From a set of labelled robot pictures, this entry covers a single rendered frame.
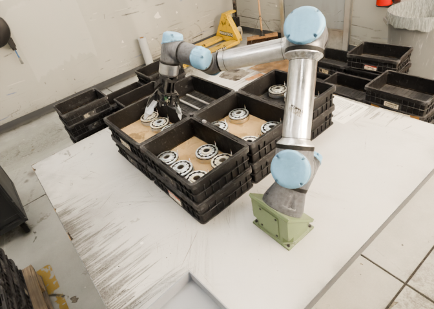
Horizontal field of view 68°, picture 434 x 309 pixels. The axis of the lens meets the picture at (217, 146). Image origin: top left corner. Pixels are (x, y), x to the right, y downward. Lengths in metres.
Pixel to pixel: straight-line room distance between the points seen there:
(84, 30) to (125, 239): 3.50
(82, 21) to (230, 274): 3.86
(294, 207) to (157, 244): 0.55
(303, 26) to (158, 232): 0.93
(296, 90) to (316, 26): 0.18
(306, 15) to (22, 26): 3.73
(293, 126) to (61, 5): 3.80
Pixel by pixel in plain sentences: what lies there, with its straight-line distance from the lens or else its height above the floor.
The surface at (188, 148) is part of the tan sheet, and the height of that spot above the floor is 0.83.
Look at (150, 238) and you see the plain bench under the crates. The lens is 1.36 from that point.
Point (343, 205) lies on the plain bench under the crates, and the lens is 1.36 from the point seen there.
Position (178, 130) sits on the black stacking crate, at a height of 0.90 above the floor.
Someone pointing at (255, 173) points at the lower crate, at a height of 0.76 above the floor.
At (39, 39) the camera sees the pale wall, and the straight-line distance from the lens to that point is 4.43.
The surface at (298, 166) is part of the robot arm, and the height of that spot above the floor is 1.07.
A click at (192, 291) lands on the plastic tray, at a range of 1.17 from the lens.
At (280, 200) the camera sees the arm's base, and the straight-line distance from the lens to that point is 1.11.
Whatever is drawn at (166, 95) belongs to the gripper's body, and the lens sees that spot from 1.25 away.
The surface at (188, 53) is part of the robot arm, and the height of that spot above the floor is 1.32.
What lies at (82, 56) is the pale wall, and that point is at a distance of 4.58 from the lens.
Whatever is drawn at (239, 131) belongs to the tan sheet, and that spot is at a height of 0.83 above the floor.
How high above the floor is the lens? 1.70
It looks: 36 degrees down
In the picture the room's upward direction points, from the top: 12 degrees counter-clockwise
